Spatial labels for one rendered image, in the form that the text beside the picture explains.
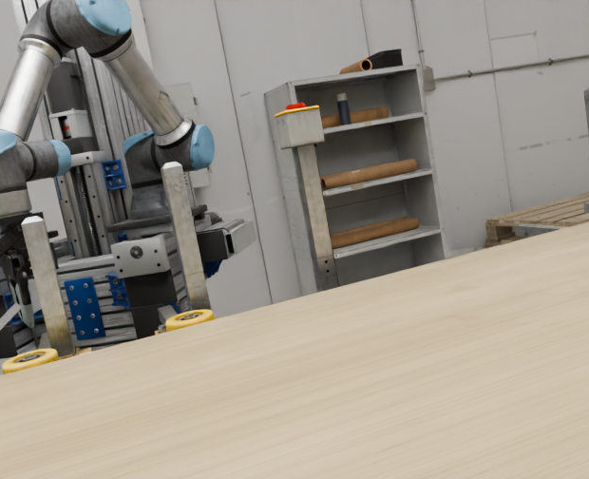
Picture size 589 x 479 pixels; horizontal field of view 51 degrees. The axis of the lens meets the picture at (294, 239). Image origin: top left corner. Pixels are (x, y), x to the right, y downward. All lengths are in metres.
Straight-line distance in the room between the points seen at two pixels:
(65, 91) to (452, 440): 1.64
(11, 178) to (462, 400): 0.91
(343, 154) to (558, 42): 2.03
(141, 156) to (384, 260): 2.85
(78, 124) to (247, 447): 1.51
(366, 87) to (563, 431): 3.90
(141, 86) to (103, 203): 0.48
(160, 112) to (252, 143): 2.40
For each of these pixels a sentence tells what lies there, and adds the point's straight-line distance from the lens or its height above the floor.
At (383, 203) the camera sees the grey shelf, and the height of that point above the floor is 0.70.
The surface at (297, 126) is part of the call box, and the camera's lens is 1.19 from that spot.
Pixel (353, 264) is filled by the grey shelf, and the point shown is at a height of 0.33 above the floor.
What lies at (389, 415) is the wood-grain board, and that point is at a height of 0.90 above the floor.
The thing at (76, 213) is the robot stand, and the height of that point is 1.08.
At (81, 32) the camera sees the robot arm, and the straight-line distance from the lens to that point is 1.52.
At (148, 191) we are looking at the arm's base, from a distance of 1.75.
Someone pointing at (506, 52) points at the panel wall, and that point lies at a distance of 5.03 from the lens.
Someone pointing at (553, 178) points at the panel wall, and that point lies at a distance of 5.23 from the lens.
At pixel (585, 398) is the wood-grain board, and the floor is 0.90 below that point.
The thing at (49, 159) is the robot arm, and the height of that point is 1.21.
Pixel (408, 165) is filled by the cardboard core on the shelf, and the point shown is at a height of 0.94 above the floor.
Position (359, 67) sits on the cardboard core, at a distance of 3.93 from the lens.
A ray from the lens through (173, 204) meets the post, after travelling 1.14.
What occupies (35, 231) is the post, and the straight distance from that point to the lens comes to 1.13.
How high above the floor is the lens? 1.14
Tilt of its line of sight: 8 degrees down
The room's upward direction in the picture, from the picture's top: 10 degrees counter-clockwise
